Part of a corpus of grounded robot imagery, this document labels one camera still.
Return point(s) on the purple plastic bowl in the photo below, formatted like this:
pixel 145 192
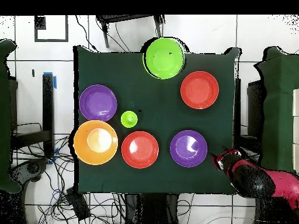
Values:
pixel 188 148
pixel 98 102

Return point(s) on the green plastic bowl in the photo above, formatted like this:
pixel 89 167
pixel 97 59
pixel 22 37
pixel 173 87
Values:
pixel 164 58

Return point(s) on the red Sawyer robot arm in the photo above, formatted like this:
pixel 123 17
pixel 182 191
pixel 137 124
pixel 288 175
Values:
pixel 257 182

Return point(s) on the neighbouring green table cloth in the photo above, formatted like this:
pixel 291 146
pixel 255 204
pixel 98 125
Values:
pixel 4 116
pixel 278 116

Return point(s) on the orange-red plastic bowl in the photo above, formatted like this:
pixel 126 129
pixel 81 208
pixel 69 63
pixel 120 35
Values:
pixel 140 149
pixel 199 89

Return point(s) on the white box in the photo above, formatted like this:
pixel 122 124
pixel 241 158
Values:
pixel 296 130

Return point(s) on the green plastic cup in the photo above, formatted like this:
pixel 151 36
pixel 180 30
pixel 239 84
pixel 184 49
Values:
pixel 129 119

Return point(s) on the large orange plastic bowl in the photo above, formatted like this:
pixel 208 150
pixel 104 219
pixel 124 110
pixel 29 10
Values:
pixel 93 142

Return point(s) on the dark green tablecloth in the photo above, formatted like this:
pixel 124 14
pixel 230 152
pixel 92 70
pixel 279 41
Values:
pixel 112 67

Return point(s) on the black power adapter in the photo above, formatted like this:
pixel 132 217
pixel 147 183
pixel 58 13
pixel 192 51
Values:
pixel 78 205

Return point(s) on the blue tape strip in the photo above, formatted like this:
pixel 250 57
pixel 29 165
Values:
pixel 55 82

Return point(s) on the small black floor marker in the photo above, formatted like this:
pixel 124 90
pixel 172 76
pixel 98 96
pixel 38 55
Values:
pixel 33 73

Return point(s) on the black metal frame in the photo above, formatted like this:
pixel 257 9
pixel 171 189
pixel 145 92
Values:
pixel 255 107
pixel 48 105

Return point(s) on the black camera stand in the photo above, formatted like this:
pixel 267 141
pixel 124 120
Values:
pixel 105 37

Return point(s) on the black square floor frame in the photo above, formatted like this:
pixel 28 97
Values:
pixel 40 23

